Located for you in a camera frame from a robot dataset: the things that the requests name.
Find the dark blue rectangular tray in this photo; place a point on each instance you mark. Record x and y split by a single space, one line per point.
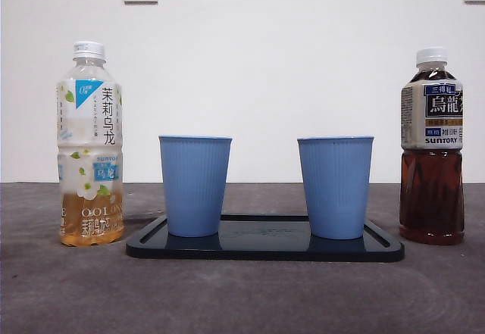
265 248

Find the jasmine oolong tea bottle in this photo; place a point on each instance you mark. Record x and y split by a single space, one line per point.
91 141

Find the blue ribbed plastic cup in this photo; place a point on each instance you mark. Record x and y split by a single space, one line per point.
194 186
335 188

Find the dark oolong tea bottle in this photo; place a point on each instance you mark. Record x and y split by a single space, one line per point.
432 194

